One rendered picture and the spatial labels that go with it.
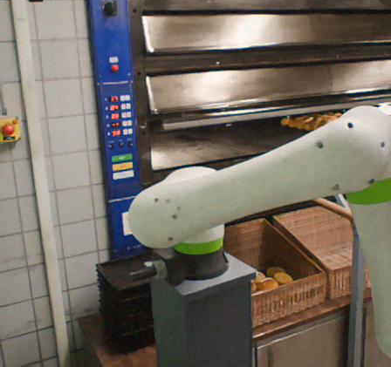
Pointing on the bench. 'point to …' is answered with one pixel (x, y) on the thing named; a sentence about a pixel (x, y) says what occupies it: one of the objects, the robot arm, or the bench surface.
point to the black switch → (109, 7)
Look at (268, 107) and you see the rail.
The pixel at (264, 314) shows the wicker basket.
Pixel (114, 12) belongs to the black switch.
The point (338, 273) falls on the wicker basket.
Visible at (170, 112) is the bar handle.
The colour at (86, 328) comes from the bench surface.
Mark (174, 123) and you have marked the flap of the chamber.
